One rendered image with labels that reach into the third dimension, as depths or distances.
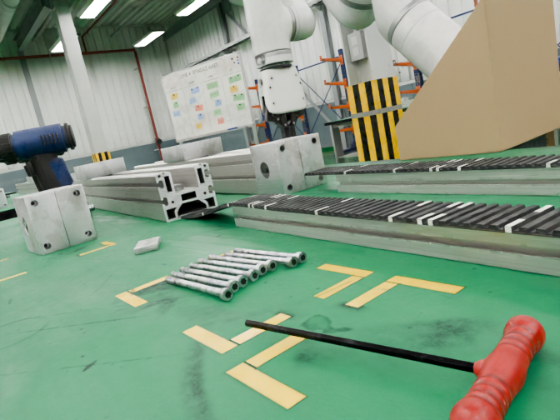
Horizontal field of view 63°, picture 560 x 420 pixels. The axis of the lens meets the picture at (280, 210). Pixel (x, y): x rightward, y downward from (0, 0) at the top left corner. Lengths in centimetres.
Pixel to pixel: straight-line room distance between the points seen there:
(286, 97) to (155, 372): 83
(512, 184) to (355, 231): 19
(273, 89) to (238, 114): 544
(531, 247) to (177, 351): 24
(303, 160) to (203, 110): 604
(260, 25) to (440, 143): 45
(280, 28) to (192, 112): 596
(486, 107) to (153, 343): 71
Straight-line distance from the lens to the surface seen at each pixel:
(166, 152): 127
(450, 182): 60
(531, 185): 54
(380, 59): 410
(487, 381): 20
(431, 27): 109
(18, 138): 105
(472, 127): 90
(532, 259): 33
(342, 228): 46
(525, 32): 101
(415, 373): 23
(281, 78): 105
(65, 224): 82
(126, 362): 32
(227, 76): 654
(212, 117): 675
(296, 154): 82
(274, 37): 105
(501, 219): 33
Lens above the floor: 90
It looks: 10 degrees down
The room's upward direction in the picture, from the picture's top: 12 degrees counter-clockwise
